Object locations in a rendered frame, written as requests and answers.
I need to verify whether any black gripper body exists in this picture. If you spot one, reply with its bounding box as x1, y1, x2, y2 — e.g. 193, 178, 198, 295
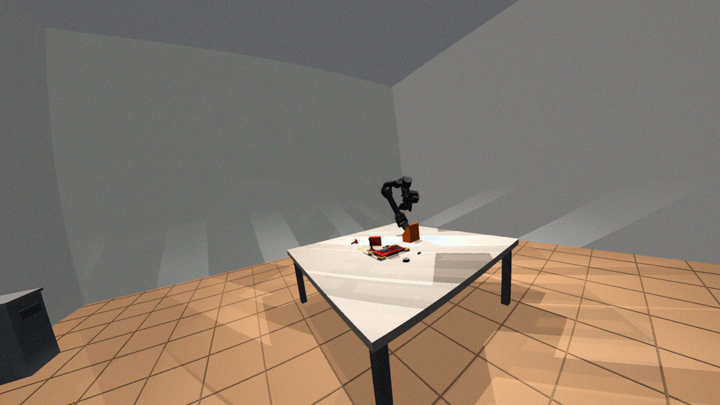
399, 190, 419, 210

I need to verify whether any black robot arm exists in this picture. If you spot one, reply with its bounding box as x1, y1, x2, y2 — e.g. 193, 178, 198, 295
381, 176, 420, 230

